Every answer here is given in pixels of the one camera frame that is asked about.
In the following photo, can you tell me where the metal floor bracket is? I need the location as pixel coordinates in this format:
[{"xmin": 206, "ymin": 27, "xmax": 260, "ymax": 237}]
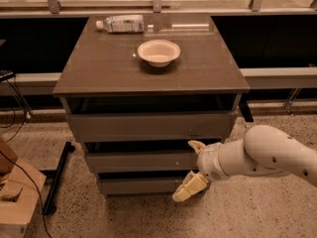
[{"xmin": 283, "ymin": 88, "xmax": 301, "ymax": 116}]

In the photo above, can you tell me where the clear plastic water bottle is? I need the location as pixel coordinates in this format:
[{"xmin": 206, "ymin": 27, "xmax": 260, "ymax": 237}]
[{"xmin": 95, "ymin": 15, "xmax": 145, "ymax": 33}]

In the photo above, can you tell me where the grey top drawer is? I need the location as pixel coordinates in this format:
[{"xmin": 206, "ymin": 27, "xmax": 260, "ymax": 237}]
[{"xmin": 68, "ymin": 111, "xmax": 238, "ymax": 143}]

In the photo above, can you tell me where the black bracket behind cabinet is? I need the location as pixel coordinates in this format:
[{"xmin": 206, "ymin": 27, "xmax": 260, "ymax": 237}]
[{"xmin": 239, "ymin": 94, "xmax": 254, "ymax": 122}]

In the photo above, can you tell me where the grey drawer cabinet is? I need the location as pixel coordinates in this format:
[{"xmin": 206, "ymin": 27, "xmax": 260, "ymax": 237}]
[{"xmin": 52, "ymin": 13, "xmax": 251, "ymax": 199}]

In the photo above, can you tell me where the black metal floor stand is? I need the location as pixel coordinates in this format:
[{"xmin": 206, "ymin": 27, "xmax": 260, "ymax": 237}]
[{"xmin": 42, "ymin": 142, "xmax": 75, "ymax": 216}]

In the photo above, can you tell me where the grey drawer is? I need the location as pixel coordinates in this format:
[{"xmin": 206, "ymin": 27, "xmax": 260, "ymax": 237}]
[
  {"xmin": 85, "ymin": 150, "xmax": 198, "ymax": 173},
  {"xmin": 97, "ymin": 178, "xmax": 183, "ymax": 196},
  {"xmin": 68, "ymin": 111, "xmax": 238, "ymax": 143}
]

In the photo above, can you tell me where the metal window railing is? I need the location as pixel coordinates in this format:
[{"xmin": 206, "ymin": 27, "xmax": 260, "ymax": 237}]
[{"xmin": 0, "ymin": 0, "xmax": 317, "ymax": 18}]

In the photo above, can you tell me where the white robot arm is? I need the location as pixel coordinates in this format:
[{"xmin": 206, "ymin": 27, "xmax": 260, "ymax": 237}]
[{"xmin": 172, "ymin": 125, "xmax": 317, "ymax": 202}]

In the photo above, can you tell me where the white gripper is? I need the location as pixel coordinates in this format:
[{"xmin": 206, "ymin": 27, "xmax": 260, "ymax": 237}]
[{"xmin": 172, "ymin": 140, "xmax": 229, "ymax": 202}]

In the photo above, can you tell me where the black cable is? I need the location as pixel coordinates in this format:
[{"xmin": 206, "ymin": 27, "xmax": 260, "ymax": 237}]
[{"xmin": 0, "ymin": 72, "xmax": 53, "ymax": 238}]

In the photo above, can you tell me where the white bowl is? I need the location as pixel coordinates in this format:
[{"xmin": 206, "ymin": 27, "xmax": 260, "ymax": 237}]
[{"xmin": 138, "ymin": 40, "xmax": 180, "ymax": 67}]

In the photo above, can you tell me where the cardboard box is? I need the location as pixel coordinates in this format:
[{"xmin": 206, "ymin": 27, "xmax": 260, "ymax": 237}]
[{"xmin": 0, "ymin": 139, "xmax": 46, "ymax": 238}]

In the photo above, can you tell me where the grey bottom drawer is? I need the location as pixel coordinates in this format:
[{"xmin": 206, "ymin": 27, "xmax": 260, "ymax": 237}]
[{"xmin": 97, "ymin": 178, "xmax": 183, "ymax": 196}]

